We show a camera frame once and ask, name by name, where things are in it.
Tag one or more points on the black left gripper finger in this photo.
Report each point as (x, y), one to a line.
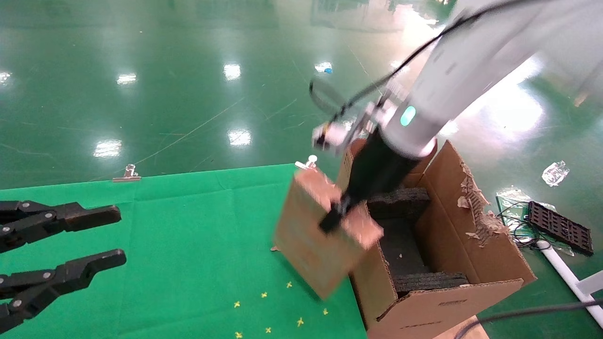
(89, 216)
(85, 270)

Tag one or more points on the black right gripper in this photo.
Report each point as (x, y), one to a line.
(377, 174)

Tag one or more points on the small brown cardboard box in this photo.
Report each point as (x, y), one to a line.
(306, 235)

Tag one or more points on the large open cardboard carton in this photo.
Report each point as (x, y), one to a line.
(471, 254)

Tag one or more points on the silver binder clip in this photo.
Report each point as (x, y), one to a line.
(126, 175)
(308, 163)

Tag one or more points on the black foam block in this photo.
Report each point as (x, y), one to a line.
(431, 282)
(400, 203)

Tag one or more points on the black foam liner sheet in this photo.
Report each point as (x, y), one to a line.
(400, 245)

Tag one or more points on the green cloth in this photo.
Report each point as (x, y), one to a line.
(188, 235)

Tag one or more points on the clear bag with green print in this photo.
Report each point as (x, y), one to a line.
(511, 197)

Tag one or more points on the crumpled clear plastic wrapper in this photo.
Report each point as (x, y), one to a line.
(555, 173)

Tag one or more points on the black plastic grid panel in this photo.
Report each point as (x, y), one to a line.
(560, 228)

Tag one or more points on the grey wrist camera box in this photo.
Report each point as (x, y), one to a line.
(330, 136)

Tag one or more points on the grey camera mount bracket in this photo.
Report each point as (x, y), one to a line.
(370, 120)

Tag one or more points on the white metal frame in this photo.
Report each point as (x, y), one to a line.
(565, 273)

